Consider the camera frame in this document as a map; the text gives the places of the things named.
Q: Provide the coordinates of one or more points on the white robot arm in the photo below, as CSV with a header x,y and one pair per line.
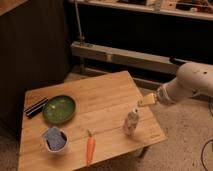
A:
x,y
191,79

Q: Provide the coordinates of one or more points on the wooden table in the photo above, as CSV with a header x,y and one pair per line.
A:
x,y
102,105

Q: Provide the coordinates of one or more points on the orange carrot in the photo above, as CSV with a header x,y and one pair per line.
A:
x,y
90,148

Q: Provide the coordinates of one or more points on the clear plastic bottle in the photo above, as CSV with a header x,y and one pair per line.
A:
x,y
131,122

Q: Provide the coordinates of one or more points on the metal shelf frame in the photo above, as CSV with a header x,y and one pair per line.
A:
x,y
146,37

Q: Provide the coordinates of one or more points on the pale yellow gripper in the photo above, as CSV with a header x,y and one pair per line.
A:
x,y
147,100

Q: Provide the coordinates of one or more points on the green round plate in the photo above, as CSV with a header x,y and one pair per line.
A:
x,y
59,109

